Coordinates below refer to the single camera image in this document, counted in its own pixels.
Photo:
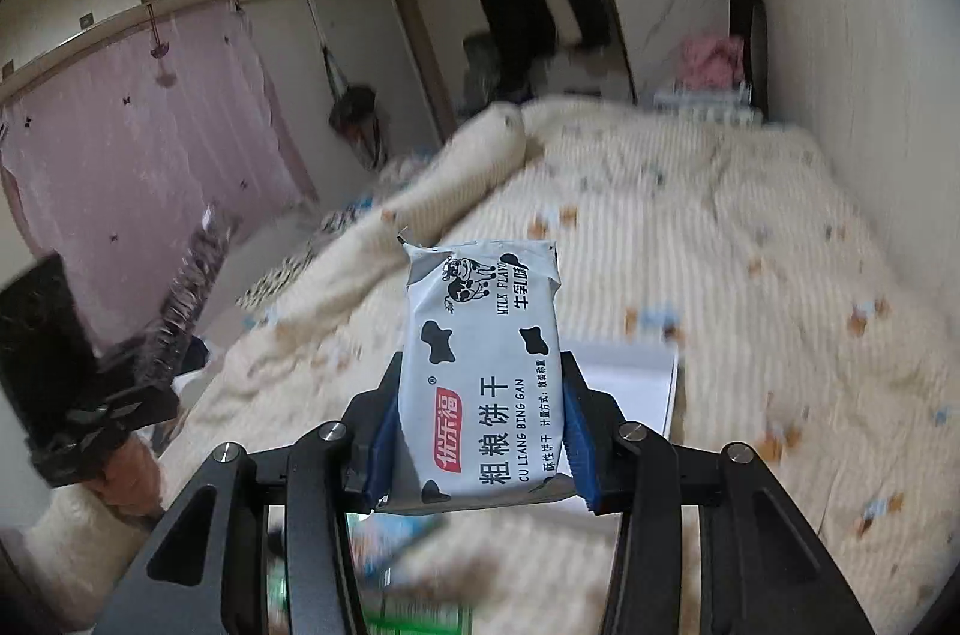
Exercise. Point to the cream rolled pillow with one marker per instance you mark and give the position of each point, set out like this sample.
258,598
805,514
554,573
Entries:
472,162

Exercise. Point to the white cardboard box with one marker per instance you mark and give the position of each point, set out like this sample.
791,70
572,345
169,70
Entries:
637,380

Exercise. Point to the folded patterned bedding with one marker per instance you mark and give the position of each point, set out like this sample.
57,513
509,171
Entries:
701,102

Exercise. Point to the person's left forearm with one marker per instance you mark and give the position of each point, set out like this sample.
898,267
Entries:
131,474

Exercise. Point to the green blue packet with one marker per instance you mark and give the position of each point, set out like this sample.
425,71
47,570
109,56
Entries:
409,575

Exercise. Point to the dark hanging bag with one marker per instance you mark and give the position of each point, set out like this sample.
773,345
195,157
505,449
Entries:
356,117

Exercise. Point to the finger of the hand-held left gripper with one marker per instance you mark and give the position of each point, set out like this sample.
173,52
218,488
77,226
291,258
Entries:
184,305

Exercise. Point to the pink crumpled cloth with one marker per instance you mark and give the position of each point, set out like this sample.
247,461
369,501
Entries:
712,61

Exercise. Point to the dark chair back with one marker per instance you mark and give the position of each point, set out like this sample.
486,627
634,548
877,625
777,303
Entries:
754,42

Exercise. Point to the small black hanging garment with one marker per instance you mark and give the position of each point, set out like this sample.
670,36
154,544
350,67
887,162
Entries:
585,5

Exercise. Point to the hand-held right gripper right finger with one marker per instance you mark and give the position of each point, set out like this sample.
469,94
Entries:
581,447

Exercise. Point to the pink curtain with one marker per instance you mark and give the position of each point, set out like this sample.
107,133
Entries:
150,155

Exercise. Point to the cream printed quilt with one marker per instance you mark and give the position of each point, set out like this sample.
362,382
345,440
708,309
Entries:
675,230

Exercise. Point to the large black hanging garment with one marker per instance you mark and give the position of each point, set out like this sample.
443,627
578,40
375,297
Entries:
517,27

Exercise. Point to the cow-print biscuit packet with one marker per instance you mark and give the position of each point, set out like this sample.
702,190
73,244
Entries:
480,380

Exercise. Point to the dark patterned cloth pile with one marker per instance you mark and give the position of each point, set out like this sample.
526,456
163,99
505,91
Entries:
487,72

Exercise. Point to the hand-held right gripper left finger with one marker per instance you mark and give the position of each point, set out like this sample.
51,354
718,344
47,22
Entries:
379,447

